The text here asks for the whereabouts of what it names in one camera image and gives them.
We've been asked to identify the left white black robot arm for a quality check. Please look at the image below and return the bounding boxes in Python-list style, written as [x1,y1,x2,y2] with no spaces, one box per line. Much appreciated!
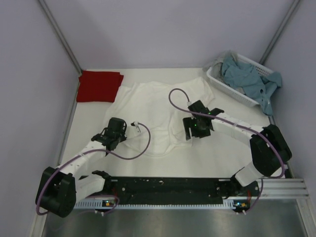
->
[36,118,127,217]

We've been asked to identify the slotted grey cable duct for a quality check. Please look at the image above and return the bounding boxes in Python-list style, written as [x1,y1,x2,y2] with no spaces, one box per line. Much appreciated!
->
[74,199,249,210]

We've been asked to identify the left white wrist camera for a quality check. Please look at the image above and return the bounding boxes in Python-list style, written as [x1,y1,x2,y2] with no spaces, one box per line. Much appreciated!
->
[125,121,141,139]

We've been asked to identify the right aluminium frame post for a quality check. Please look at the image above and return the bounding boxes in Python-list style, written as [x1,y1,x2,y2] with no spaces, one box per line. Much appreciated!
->
[259,0,303,65]

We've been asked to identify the left aluminium frame post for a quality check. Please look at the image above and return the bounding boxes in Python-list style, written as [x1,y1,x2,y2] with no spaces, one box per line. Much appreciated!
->
[37,0,82,76]

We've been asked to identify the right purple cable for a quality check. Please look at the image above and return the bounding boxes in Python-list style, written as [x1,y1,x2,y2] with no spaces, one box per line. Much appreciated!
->
[168,88,285,213]

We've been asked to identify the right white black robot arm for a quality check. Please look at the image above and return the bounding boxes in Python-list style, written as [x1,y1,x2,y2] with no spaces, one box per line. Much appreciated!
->
[183,100,292,196]

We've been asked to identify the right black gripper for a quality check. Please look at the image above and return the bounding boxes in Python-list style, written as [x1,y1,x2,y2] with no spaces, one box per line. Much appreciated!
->
[183,117,210,140]

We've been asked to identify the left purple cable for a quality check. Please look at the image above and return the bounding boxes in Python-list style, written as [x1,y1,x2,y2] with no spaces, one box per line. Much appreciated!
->
[36,121,152,216]

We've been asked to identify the folded red t-shirt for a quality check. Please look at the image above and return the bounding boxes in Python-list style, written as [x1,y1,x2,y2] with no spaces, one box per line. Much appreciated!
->
[76,71,124,103]

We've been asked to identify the white floral print t-shirt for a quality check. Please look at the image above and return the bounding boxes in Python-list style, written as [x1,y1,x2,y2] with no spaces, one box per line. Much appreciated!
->
[103,77,215,157]

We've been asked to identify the light blue t-shirt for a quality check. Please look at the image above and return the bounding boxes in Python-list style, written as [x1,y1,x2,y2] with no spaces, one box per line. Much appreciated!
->
[221,56,282,116]

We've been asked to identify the grey crumpled t-shirt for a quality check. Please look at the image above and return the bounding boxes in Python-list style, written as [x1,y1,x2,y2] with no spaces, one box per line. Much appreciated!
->
[202,50,238,76]

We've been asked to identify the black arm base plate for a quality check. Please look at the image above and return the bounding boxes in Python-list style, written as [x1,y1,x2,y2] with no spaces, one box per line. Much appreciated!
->
[92,176,259,205]

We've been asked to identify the aluminium frame post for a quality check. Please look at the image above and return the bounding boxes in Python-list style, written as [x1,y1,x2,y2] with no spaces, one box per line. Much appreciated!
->
[37,0,82,76]
[259,0,303,65]

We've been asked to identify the white plastic laundry basket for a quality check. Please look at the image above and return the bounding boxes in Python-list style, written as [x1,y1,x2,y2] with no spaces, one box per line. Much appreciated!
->
[204,53,273,107]

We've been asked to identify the purple cable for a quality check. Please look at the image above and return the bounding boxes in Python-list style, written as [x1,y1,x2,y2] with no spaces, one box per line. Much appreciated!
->
[36,121,152,216]
[168,88,285,213]

